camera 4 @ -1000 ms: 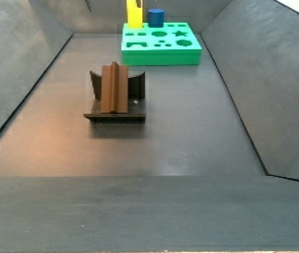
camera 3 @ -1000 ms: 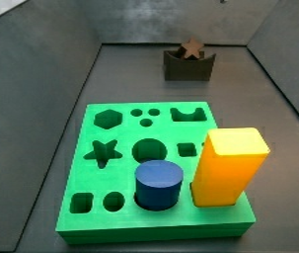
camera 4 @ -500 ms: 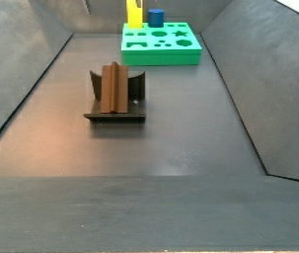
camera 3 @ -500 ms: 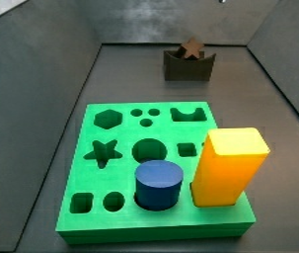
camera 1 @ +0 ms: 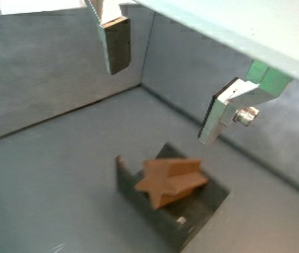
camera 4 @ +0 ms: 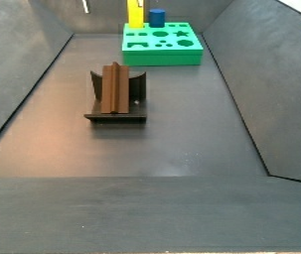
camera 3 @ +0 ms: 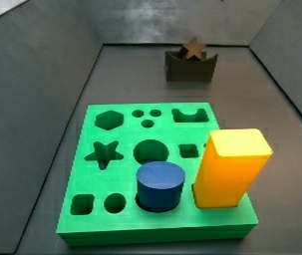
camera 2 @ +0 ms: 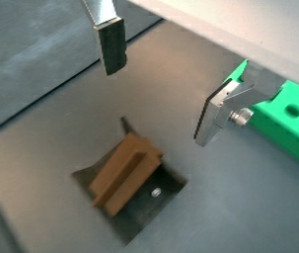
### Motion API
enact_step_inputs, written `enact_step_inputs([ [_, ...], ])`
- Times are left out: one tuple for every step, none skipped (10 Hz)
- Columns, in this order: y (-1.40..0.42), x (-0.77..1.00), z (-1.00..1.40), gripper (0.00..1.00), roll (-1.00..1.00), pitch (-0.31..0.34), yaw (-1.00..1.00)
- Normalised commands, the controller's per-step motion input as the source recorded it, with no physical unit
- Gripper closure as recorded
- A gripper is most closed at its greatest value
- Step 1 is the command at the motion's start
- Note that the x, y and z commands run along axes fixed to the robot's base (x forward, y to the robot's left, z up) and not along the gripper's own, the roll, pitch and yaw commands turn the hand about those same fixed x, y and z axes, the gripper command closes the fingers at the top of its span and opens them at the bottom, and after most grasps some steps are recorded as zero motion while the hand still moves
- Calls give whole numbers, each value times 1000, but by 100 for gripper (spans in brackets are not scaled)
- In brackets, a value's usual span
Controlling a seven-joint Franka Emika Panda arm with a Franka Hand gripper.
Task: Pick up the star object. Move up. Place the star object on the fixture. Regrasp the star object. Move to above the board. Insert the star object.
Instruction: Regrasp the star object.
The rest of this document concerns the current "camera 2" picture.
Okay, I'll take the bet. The green shape sorter board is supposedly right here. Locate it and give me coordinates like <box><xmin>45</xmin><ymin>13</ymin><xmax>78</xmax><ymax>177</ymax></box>
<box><xmin>222</xmin><ymin>58</ymin><xmax>299</xmax><ymax>175</ymax></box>

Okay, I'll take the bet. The brown star prism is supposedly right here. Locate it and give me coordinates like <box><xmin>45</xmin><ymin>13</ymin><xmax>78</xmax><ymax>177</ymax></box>
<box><xmin>88</xmin><ymin>133</ymin><xmax>162</xmax><ymax>216</ymax></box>

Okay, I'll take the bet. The black curved fixture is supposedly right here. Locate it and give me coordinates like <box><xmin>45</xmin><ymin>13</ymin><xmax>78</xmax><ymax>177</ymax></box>
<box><xmin>69</xmin><ymin>116</ymin><xmax>188</xmax><ymax>246</ymax></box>

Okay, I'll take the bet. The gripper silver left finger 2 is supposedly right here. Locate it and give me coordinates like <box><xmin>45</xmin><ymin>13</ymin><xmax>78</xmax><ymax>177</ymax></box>
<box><xmin>81</xmin><ymin>0</ymin><xmax>126</xmax><ymax>75</ymax></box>

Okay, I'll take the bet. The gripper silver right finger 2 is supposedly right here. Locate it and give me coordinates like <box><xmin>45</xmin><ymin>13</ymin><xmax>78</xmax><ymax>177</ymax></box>
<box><xmin>193</xmin><ymin>60</ymin><xmax>285</xmax><ymax>146</ymax></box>

